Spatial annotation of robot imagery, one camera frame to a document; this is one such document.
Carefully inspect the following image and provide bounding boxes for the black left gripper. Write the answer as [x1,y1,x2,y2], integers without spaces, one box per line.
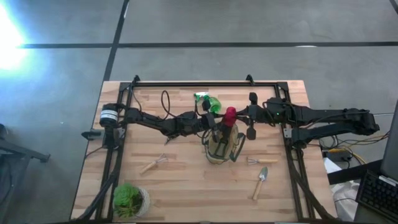
[198,99,221,144]

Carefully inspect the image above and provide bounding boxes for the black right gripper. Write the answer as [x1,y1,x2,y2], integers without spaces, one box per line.
[235,91,276,141]

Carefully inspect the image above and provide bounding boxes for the beige green-trimmed gardening bag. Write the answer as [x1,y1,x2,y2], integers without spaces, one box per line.
[203,123,247,166]

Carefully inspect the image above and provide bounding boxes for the green spray bottle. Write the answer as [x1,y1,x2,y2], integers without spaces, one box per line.
[193,91,223,114]

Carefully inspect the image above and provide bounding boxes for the wooden-handled claw cultivator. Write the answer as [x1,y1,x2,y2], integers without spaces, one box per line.
[246,156,279,166]

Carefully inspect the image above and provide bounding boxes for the wooden-handled metal trowel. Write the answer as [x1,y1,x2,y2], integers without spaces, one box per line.
[252,167,269,201]

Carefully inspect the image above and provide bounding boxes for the wooden-handled hand rake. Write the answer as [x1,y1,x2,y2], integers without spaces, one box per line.
[139,152,169,175]

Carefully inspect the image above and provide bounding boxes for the white plastic bag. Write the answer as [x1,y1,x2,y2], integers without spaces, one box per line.
[330,182,361,222]

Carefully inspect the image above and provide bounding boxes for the white paper sheet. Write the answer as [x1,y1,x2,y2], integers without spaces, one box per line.
[323,157,343,174]

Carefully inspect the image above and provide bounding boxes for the black power box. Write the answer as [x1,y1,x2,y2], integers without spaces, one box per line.
[325,149,348,163]

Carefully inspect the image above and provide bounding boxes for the potted green succulent plant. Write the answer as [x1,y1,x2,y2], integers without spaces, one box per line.
[112,182,151,218]

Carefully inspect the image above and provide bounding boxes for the grey monitor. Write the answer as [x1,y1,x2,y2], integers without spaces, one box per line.
[380,99,398,182]

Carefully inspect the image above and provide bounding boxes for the black computer keyboard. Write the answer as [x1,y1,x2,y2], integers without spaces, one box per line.
[355,169,398,222]

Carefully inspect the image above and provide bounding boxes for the black floor stand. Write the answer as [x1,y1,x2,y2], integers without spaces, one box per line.
[0,123,51,224]

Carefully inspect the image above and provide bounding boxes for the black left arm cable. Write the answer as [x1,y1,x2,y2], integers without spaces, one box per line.
[160,90,172,121]

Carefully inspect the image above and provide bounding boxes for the yellow cable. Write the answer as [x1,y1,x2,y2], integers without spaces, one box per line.
[328,134,390,165]

